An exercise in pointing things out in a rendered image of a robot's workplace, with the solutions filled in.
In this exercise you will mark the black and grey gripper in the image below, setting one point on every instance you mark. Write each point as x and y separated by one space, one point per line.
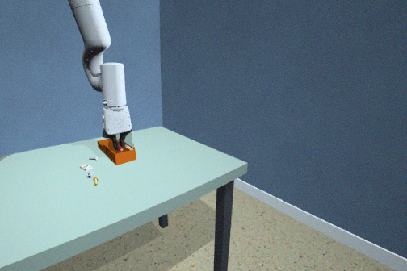
117 121

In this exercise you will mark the orange bin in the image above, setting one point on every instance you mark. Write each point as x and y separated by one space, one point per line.
128 154

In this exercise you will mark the white domino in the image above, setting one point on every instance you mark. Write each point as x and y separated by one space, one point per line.
86 167

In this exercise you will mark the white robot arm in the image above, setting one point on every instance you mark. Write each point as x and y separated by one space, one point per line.
107 78

